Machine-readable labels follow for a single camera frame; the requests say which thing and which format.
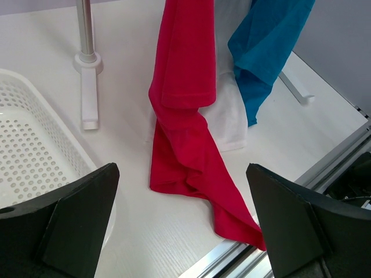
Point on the silver white clothes rack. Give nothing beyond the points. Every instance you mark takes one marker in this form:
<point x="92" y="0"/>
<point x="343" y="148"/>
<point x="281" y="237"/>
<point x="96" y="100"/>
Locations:
<point x="88" y="63"/>

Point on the white perforated plastic basket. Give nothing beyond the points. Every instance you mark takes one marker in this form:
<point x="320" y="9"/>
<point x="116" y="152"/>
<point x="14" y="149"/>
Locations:
<point x="39" y="153"/>

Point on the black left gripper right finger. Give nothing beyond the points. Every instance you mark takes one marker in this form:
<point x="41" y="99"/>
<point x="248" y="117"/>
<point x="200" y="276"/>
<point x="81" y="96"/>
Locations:
<point x="306" y="233"/>

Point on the white t shirt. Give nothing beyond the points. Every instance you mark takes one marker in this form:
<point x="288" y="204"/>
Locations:
<point x="229" y="110"/>

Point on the red t shirt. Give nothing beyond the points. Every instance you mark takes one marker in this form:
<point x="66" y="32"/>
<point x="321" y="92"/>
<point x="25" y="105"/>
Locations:
<point x="185" y="157"/>

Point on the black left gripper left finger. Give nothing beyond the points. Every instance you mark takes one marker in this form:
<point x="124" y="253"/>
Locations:
<point x="60" y="233"/>

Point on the blue t shirt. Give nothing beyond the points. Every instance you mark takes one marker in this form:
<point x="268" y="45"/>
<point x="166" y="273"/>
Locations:
<point x="261" y="45"/>

